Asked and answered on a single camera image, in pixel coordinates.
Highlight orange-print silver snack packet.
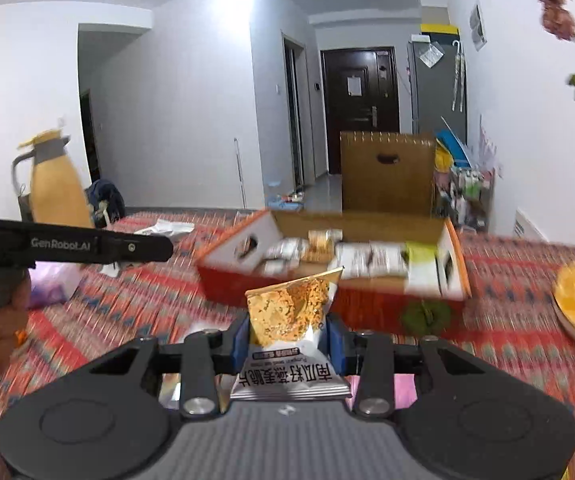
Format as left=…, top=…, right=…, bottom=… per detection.
left=230, top=266, right=352, bottom=402

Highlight grey refrigerator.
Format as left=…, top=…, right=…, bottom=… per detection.
left=407, top=32, right=468, bottom=141

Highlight white plastic bag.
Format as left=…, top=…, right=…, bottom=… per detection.
left=134, top=219, right=195, bottom=237

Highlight brown cardboard box with handle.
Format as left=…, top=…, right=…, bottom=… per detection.
left=340, top=131, right=438, bottom=218

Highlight wall poster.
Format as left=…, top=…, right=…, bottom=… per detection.
left=470, top=0, right=488, bottom=52

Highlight white mop pole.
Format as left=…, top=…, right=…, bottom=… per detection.
left=234, top=137, right=248, bottom=209

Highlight dark entrance door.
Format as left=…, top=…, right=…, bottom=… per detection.
left=321, top=46, right=401, bottom=176

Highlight yellow and black box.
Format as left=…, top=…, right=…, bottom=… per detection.
left=420, top=22, right=463, bottom=36

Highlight pink snack packet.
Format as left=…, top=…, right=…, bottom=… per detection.
left=347, top=372, right=418, bottom=411

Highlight purple tissue pack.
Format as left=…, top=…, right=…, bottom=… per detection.
left=27, top=262, right=85, bottom=311

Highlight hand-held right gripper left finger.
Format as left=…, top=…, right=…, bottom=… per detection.
left=80, top=312, right=250, bottom=418

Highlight blue board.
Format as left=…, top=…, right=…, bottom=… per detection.
left=437, top=129, right=473, bottom=166

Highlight small silver snack packet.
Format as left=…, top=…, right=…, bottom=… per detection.
left=260, top=237, right=313, bottom=276
left=340, top=242, right=375, bottom=281
left=372, top=242, right=409, bottom=278

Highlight yellow thermos jug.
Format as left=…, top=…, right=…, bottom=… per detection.
left=11, top=130, right=95, bottom=231

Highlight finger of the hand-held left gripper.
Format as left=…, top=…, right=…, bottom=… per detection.
left=98, top=233, right=174, bottom=264

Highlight green and white snack packet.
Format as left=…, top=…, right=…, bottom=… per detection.
left=405, top=241, right=455, bottom=296

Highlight red patterned tablecloth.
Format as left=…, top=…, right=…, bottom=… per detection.
left=0, top=210, right=575, bottom=480

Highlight wire rack with bottles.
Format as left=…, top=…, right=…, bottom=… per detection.
left=435, top=165, right=495, bottom=233

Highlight red cardboard box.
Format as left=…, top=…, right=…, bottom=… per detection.
left=196, top=208, right=472, bottom=336

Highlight hanging umbrellas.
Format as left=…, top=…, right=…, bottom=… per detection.
left=451, top=40, right=468, bottom=113

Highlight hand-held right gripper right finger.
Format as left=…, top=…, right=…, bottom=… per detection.
left=325, top=312, right=488, bottom=418

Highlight interior door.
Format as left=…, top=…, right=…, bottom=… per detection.
left=281, top=31, right=307, bottom=188

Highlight paper sheet on refrigerator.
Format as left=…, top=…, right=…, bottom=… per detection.
left=419, top=42, right=443, bottom=67

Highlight white flat panel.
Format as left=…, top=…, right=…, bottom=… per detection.
left=512, top=207, right=551, bottom=243

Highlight dark backpack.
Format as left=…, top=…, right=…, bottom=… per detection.
left=86, top=179, right=126, bottom=228

